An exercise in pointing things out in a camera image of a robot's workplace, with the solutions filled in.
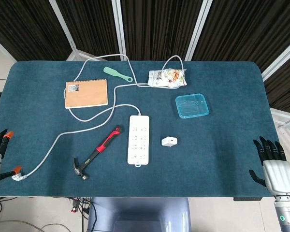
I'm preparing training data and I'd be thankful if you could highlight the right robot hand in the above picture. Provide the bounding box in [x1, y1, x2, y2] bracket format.
[248, 136, 290, 197]

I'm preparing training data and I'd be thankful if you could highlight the grey power strip cable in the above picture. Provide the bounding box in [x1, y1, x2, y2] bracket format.
[11, 54, 187, 181]

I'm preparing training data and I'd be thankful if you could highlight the white plug adapter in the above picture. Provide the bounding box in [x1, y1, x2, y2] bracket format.
[161, 136, 178, 147]

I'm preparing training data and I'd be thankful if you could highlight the white power strip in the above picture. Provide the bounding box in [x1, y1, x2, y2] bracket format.
[127, 115, 150, 168]

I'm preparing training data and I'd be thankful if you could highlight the black table control box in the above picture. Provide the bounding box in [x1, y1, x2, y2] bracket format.
[233, 197, 262, 202]

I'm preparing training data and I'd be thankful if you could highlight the teal table mat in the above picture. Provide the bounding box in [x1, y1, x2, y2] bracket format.
[0, 60, 290, 198]

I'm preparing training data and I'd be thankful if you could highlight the dark folding screen panel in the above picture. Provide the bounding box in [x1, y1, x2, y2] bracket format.
[262, 36, 290, 116]
[185, 0, 290, 73]
[112, 0, 213, 61]
[0, 0, 72, 62]
[49, 0, 123, 61]

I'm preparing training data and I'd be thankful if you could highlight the black and red hammer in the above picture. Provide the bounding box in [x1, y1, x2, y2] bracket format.
[73, 125, 123, 181]

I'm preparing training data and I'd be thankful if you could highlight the blue plastic container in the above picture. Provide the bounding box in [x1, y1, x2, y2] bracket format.
[175, 93, 210, 119]

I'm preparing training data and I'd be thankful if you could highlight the brown spiral notebook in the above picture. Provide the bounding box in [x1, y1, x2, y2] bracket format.
[64, 78, 109, 109]

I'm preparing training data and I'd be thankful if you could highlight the blue-grey robot torso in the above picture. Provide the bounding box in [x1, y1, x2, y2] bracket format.
[87, 197, 191, 232]

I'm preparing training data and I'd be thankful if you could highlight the green plastic brush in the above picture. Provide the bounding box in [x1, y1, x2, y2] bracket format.
[103, 66, 133, 83]

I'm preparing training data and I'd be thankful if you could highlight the white snack bag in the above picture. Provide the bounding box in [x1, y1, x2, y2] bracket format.
[147, 68, 188, 89]

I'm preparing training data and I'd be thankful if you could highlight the white floor cable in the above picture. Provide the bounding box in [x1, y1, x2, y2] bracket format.
[0, 219, 72, 232]

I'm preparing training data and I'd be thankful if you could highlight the tangled floor cable bundle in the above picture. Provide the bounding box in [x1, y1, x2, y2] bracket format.
[67, 197, 97, 232]

